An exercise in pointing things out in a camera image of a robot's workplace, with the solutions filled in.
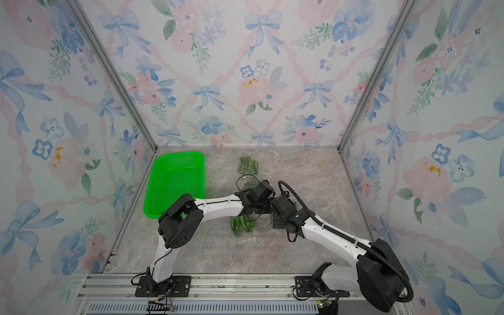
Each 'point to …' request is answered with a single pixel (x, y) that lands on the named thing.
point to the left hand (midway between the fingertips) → (280, 206)
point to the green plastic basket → (173, 176)
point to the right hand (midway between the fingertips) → (282, 217)
